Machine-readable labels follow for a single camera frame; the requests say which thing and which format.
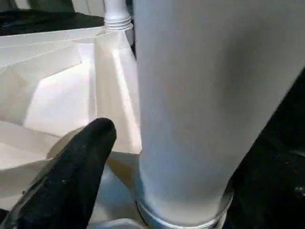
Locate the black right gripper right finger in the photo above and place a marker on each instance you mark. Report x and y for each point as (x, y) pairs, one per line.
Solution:
(274, 190)

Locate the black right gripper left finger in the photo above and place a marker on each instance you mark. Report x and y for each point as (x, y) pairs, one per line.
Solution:
(66, 181)

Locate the white plastic table top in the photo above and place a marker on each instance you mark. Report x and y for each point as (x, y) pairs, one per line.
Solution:
(59, 83)

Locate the white plastic table leg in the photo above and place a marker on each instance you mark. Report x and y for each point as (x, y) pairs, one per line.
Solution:
(117, 12)
(202, 95)

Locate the black work mat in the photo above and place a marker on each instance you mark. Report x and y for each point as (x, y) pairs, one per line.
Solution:
(35, 21)

